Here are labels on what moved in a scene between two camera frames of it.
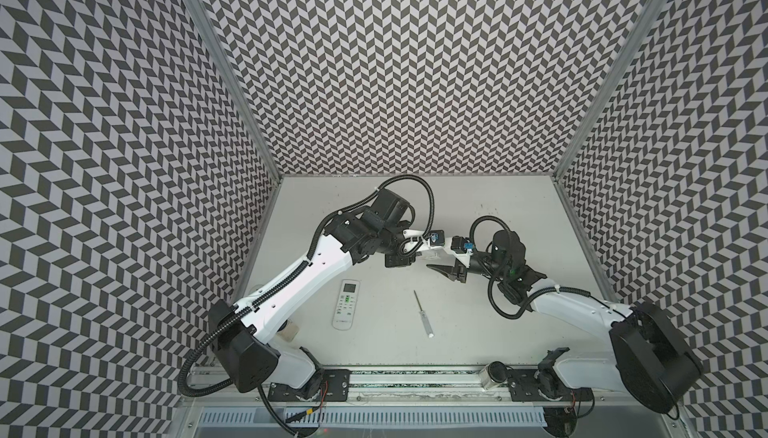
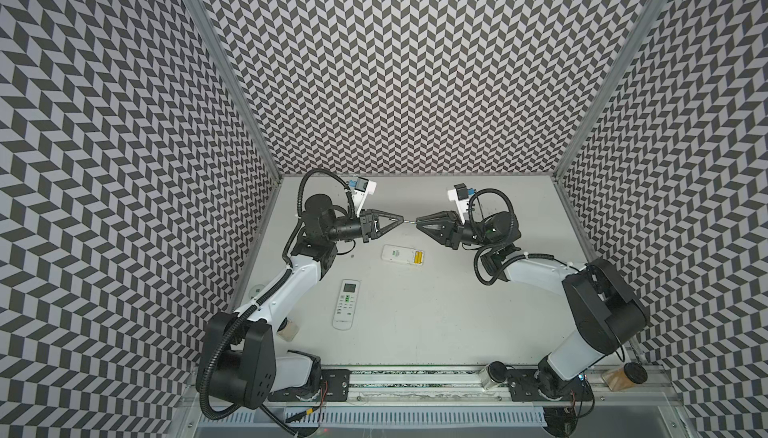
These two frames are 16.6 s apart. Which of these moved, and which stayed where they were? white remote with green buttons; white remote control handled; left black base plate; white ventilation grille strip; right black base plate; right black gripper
Moved: white remote control handled; right black gripper
Stayed: right black base plate; white ventilation grille strip; left black base plate; white remote with green buttons
